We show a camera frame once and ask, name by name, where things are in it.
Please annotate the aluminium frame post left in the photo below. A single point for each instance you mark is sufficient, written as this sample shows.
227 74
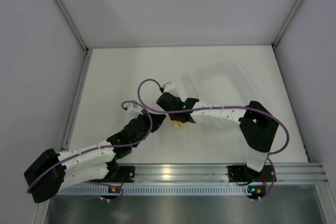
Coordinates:
71 24

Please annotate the clear zip top bag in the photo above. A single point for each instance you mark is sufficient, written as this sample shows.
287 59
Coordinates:
182 127

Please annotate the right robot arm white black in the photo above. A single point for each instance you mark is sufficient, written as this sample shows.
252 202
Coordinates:
256 124

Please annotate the aluminium frame post right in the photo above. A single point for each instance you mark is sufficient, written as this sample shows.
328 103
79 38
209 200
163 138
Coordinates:
287 22

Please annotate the white perforated plastic basket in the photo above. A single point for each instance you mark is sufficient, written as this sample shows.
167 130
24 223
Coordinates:
224 83

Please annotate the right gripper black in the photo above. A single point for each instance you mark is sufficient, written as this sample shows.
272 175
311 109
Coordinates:
171 117

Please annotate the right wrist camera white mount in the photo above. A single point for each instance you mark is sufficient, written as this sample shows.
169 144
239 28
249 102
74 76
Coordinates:
169 90

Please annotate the yellow fake lemon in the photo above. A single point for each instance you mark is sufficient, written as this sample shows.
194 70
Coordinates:
177 123

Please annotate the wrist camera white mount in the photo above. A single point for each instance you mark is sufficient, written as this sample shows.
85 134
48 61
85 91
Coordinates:
133 110
169 90

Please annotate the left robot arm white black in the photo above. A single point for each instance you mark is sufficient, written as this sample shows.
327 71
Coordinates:
53 171

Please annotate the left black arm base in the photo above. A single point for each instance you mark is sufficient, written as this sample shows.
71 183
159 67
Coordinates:
121 174

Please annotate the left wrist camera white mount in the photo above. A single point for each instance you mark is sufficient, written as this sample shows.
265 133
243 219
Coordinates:
133 110

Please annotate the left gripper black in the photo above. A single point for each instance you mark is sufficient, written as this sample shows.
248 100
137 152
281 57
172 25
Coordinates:
157 120

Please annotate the aluminium mounting rail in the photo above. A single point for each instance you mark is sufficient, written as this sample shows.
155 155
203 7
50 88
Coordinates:
286 173

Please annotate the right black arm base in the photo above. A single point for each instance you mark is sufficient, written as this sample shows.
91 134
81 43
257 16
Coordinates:
239 174

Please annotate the slotted grey cable duct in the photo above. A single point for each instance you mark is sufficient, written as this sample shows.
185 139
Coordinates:
160 190

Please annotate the aluminium frame post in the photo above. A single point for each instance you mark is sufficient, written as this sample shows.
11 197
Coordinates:
71 24
287 22

